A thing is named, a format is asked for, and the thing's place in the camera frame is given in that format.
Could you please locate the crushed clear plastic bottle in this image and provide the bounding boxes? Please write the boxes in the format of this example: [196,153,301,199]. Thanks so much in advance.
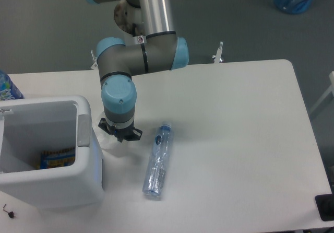
[142,122,174,199]

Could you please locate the black device at table edge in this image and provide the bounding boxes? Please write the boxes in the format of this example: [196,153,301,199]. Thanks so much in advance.
[315,194,333,222]

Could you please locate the blue yellow snack packet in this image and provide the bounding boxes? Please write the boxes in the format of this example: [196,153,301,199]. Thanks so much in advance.
[39,147,76,169]

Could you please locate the blue labelled drink bottle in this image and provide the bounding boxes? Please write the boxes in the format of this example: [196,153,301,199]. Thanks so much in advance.
[1,71,24,101]

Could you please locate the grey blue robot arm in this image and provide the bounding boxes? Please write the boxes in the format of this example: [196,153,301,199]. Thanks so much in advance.
[86,0,189,142]

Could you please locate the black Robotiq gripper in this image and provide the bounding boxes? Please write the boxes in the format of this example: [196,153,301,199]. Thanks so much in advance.
[98,118,142,143]

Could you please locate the white plastic trash can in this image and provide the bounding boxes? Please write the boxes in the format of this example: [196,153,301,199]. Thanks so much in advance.
[1,96,104,208]

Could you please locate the white plastic wrapper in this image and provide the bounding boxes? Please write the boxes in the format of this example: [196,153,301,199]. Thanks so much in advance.
[92,112,120,150]

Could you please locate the white furniture leg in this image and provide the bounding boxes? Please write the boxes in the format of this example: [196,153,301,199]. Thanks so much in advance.
[309,72,333,120]

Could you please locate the white metal base frame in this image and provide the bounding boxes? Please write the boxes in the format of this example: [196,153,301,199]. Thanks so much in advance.
[90,41,224,70]

